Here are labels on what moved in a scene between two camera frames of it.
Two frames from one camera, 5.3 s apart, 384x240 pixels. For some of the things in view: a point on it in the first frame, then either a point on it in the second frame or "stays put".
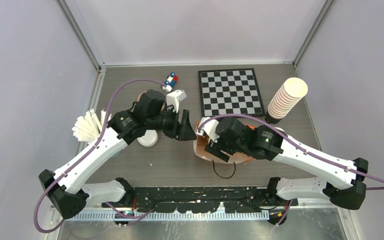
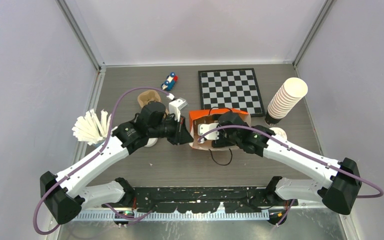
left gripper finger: x=186 y=131 stays put
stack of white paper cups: x=293 y=89 stays put
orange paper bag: x=200 y=142 -> x=211 y=116
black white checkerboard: x=229 y=92 stays put
